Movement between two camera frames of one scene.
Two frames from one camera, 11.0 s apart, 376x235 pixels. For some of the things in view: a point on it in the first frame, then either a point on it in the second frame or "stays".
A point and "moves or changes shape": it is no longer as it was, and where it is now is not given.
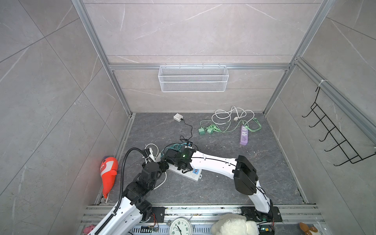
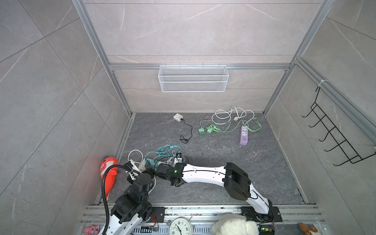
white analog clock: [181, 226] stays
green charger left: [201, 131] stays
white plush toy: [234, 224] stays
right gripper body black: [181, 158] -> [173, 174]
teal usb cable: [177, 146] moves or changes shape
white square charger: [177, 117] stays
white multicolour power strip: [194, 174] moves or changes shape
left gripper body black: [162, 167] stays
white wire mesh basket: [193, 79] stays
